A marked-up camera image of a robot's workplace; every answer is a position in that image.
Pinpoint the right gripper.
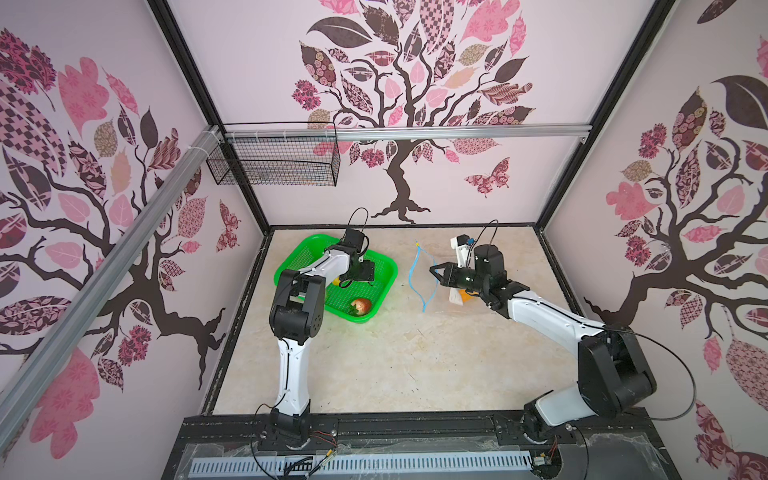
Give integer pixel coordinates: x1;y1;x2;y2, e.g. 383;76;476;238
430;262;488;296

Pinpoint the green plastic basket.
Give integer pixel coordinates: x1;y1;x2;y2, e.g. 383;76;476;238
273;234;398;324

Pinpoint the clear zip top bag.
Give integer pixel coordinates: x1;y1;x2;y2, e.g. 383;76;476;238
407;242;473;313

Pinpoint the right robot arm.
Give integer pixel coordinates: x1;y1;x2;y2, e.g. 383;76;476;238
429;235;658;444

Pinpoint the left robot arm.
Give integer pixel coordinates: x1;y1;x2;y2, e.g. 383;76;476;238
268;228;375;446

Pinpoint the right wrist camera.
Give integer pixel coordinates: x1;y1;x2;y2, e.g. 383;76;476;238
450;234;476;268

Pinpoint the black wire basket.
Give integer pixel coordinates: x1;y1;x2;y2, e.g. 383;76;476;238
206;120;341;187

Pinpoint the horizontal aluminium rail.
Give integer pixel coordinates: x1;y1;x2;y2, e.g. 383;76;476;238
225;124;592;142

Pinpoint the left diagonal aluminium rail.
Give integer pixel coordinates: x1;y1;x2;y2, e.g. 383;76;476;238
1;125;222;447

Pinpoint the white slotted cable duct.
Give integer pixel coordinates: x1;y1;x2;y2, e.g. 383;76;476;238
187;451;533;479

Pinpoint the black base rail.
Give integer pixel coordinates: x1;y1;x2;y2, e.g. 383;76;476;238
162;410;681;479

